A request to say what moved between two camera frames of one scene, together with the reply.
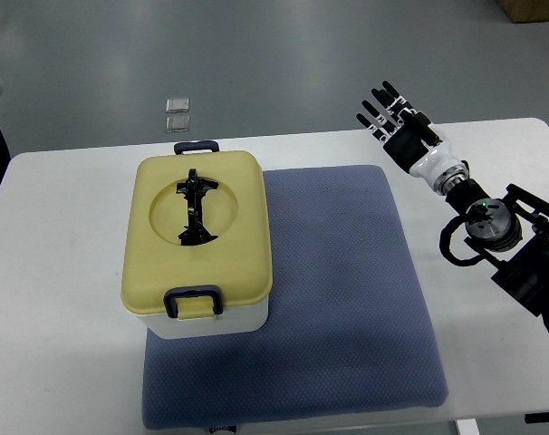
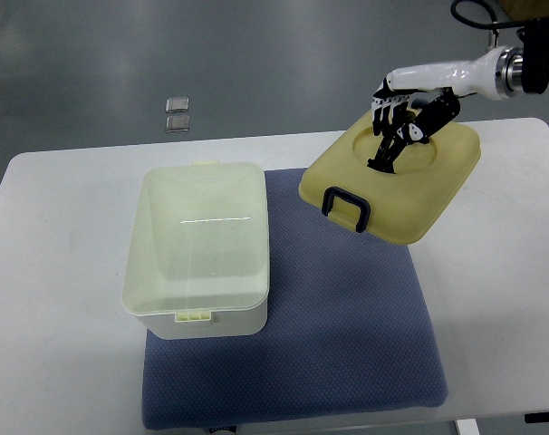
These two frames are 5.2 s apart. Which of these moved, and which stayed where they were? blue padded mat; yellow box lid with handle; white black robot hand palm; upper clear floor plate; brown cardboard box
Moved: white black robot hand palm; yellow box lid with handle
Stayed: blue padded mat; brown cardboard box; upper clear floor plate
